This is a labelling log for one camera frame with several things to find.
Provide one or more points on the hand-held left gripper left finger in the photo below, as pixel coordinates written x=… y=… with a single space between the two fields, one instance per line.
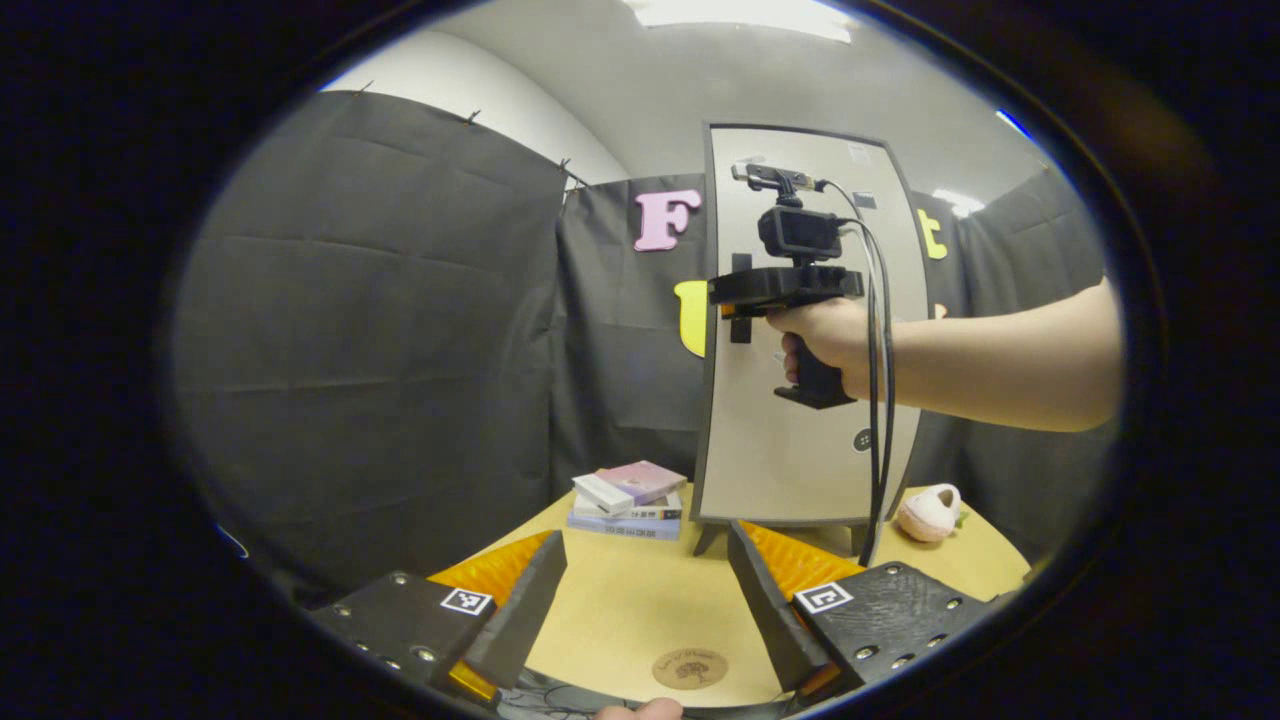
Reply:
x=530 y=610

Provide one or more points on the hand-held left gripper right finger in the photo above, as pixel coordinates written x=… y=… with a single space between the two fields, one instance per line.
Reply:
x=765 y=610

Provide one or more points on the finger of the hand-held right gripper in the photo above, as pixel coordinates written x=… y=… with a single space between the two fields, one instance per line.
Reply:
x=730 y=290

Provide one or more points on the dark grey cabinet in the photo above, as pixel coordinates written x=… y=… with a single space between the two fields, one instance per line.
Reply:
x=708 y=537

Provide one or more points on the round wooden coaster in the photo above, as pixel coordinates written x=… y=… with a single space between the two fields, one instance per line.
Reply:
x=690 y=668

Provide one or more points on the grey cabinet door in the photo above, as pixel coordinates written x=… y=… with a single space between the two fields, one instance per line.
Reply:
x=770 y=450

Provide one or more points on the small white box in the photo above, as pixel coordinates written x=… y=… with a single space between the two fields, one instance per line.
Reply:
x=600 y=493

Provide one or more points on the white spine book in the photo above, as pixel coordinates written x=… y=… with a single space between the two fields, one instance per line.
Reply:
x=655 y=512

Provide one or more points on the small ceiling light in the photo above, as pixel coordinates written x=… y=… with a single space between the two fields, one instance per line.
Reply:
x=960 y=202

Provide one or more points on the pink book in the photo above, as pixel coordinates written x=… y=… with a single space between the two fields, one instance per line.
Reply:
x=650 y=478

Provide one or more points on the pink plush toy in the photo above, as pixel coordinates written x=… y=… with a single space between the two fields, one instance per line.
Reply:
x=928 y=512

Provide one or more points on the large ceiling light panel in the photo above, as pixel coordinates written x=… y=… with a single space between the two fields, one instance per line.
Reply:
x=740 y=15

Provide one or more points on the long ceiling light strip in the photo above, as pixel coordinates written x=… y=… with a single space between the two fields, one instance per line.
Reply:
x=1012 y=124

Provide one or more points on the black backdrop cloth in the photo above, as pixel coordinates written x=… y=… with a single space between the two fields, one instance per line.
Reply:
x=350 y=350

